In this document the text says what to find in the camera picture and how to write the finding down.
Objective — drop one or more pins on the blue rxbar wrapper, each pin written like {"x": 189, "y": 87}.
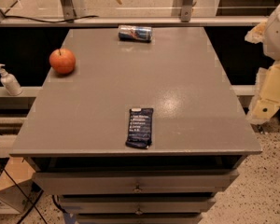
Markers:
{"x": 140, "y": 128}

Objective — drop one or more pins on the white pump bottle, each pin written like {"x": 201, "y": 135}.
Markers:
{"x": 9, "y": 82}

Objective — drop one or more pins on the grey metal bracket left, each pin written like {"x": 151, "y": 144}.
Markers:
{"x": 69, "y": 13}

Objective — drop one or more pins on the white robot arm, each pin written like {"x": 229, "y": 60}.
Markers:
{"x": 271, "y": 43}

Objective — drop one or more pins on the grey drawer cabinet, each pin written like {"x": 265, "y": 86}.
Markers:
{"x": 75, "y": 133}

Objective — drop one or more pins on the cardboard box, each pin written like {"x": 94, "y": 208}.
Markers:
{"x": 15, "y": 186}

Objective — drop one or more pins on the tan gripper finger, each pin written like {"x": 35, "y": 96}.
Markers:
{"x": 256, "y": 34}
{"x": 266, "y": 100}

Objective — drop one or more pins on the red apple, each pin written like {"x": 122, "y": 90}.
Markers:
{"x": 63, "y": 61}

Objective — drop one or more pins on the red bull can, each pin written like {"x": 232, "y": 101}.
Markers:
{"x": 135, "y": 33}

